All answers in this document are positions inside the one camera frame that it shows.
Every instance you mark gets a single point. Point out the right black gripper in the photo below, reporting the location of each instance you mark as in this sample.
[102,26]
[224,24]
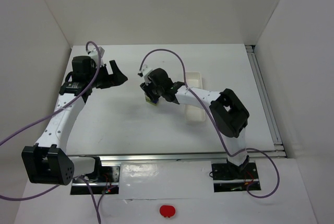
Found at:
[150,91]

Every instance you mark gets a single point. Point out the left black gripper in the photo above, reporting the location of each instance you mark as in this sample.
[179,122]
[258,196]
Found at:
[105,74]

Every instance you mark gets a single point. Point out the green lego brick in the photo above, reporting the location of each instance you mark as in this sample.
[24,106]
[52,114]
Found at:
[149,101]

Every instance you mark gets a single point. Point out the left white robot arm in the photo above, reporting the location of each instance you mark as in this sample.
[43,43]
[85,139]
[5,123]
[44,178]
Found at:
[46,162]

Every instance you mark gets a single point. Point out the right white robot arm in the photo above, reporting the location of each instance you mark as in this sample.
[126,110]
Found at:
[227,112]

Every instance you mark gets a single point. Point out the red round button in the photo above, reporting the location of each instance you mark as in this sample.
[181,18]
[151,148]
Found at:
[167,211]

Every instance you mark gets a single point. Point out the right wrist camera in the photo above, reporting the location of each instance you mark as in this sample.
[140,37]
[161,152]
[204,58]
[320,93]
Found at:
[144,71]

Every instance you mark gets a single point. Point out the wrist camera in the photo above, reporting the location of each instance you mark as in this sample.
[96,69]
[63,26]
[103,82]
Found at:
[144,71]
[94,53]

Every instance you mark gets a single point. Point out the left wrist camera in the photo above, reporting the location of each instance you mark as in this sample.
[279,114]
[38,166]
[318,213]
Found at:
[94,53]

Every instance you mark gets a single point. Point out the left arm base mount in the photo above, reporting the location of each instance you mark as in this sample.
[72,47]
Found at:
[107,181]

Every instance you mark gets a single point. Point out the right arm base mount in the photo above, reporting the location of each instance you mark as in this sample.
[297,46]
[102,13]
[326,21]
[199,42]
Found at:
[225,180]

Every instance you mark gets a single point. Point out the aluminium rail frame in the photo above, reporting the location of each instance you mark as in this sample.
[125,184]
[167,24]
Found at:
[118,123]

